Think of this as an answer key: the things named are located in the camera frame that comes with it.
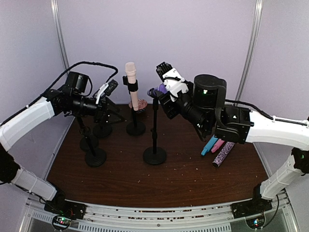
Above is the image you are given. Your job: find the cream white microphone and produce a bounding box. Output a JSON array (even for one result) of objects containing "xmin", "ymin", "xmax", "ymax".
[{"xmin": 125, "ymin": 62, "xmax": 139, "ymax": 111}]

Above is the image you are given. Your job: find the aluminium right rear frame post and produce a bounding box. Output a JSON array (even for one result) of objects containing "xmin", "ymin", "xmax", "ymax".
[{"xmin": 235, "ymin": 0, "xmax": 264, "ymax": 101}]

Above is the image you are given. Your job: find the black stand of purple microphone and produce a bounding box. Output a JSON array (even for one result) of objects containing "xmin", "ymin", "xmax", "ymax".
[{"xmin": 143, "ymin": 97, "xmax": 167, "ymax": 165}]

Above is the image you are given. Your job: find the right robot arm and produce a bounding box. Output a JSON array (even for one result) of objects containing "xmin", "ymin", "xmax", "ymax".
[{"xmin": 159, "ymin": 70, "xmax": 309, "ymax": 214}]

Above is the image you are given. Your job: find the black clamp microphone stand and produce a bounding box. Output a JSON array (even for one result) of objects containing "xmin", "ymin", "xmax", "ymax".
[{"xmin": 93, "ymin": 124, "xmax": 112, "ymax": 139}]

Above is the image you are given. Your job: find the red patterned ceramic bowl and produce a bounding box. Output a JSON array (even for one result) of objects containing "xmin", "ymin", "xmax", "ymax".
[{"xmin": 136, "ymin": 99, "xmax": 148, "ymax": 114}]

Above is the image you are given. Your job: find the aluminium left rear frame post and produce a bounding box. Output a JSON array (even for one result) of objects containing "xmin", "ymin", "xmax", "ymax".
[{"xmin": 50, "ymin": 0, "xmax": 70, "ymax": 70}]

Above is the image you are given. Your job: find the glitter purple silver microphone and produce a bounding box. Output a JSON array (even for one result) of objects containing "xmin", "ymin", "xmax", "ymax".
[{"xmin": 212, "ymin": 142, "xmax": 235, "ymax": 168}]

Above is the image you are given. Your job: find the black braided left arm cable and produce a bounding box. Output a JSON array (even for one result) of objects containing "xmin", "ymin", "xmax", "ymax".
[{"xmin": 24, "ymin": 61, "xmax": 119, "ymax": 107}]

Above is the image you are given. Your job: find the black stand of glitter microphone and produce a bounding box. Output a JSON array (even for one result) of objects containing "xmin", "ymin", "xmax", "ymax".
[{"xmin": 76, "ymin": 117, "xmax": 98, "ymax": 151}]

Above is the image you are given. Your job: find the aluminium frame post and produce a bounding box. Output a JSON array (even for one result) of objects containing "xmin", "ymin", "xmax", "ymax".
[
  {"xmin": 235, "ymin": 0, "xmax": 264, "ymax": 101},
  {"xmin": 50, "ymin": 0, "xmax": 70, "ymax": 70}
]

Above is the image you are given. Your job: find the black stand of cream microphone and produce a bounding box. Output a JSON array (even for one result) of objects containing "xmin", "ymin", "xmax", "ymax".
[{"xmin": 123, "ymin": 76, "xmax": 146, "ymax": 136}]

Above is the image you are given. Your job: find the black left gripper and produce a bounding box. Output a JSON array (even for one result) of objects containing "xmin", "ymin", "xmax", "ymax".
[{"xmin": 71, "ymin": 93, "xmax": 125, "ymax": 126}]

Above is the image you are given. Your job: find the black stand of blue microphone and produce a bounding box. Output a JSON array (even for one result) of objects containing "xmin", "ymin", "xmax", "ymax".
[{"xmin": 85, "ymin": 136, "xmax": 107, "ymax": 167}]

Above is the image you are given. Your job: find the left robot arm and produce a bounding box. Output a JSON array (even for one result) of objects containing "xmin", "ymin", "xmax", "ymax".
[{"xmin": 0, "ymin": 72, "xmax": 118, "ymax": 215}]

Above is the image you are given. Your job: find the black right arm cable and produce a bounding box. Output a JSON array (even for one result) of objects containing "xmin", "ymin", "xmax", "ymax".
[{"xmin": 224, "ymin": 99, "xmax": 309, "ymax": 229}]

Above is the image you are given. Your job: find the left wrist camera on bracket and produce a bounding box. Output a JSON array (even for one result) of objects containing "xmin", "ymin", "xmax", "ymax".
[{"xmin": 94, "ymin": 80, "xmax": 118, "ymax": 105}]

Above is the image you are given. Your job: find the blue microphone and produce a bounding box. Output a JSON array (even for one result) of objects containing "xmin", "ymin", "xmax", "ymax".
[{"xmin": 201, "ymin": 137, "xmax": 217, "ymax": 156}]

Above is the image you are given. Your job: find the pink microphone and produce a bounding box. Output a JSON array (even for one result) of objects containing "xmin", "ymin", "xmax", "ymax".
[{"xmin": 211, "ymin": 139, "xmax": 225, "ymax": 153}]

